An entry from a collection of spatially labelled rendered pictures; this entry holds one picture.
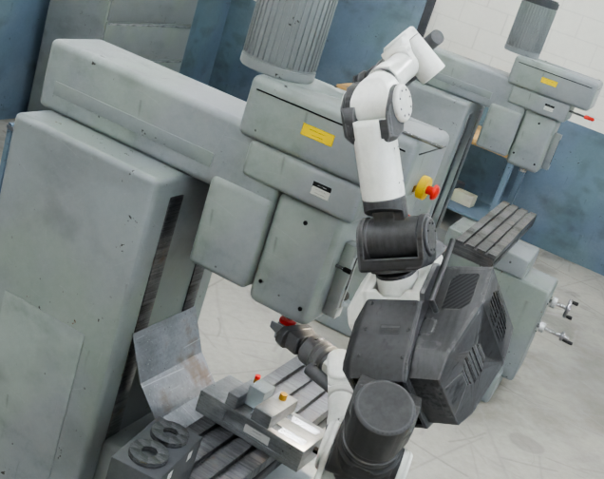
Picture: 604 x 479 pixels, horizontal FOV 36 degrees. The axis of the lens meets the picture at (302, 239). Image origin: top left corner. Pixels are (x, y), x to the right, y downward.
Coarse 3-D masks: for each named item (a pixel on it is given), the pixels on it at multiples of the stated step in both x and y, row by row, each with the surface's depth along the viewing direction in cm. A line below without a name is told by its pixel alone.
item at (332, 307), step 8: (352, 240) 242; (344, 248) 240; (352, 248) 239; (344, 256) 240; (352, 256) 239; (344, 264) 241; (352, 264) 240; (336, 272) 242; (344, 272) 241; (352, 272) 242; (336, 280) 243; (344, 280) 242; (336, 288) 243; (344, 288) 243; (328, 296) 245; (336, 296) 243; (344, 296) 244; (328, 304) 245; (336, 304) 244; (328, 312) 245; (336, 312) 244
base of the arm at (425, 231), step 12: (420, 216) 189; (360, 228) 192; (420, 228) 187; (432, 228) 191; (360, 240) 192; (420, 240) 187; (432, 240) 191; (360, 252) 192; (420, 252) 187; (432, 252) 190; (360, 264) 192; (372, 264) 191; (384, 264) 190; (396, 264) 189; (408, 264) 188; (420, 264) 187
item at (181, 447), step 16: (144, 432) 212; (160, 432) 211; (176, 432) 214; (192, 432) 218; (128, 448) 205; (144, 448) 205; (160, 448) 206; (176, 448) 210; (192, 448) 213; (112, 464) 200; (128, 464) 199; (144, 464) 200; (160, 464) 201; (176, 464) 205; (192, 464) 218
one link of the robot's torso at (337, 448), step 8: (344, 424) 181; (336, 440) 179; (336, 448) 179; (336, 456) 179; (344, 456) 176; (400, 456) 178; (328, 464) 180; (336, 464) 179; (344, 464) 177; (352, 464) 176; (392, 464) 176; (400, 464) 179; (336, 472) 181; (344, 472) 179; (352, 472) 178; (360, 472) 176; (368, 472) 175; (376, 472) 175; (384, 472) 176; (392, 472) 178
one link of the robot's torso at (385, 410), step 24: (360, 384) 175; (384, 384) 170; (360, 408) 166; (384, 408) 167; (408, 408) 168; (360, 432) 167; (384, 432) 164; (408, 432) 170; (360, 456) 173; (384, 456) 171
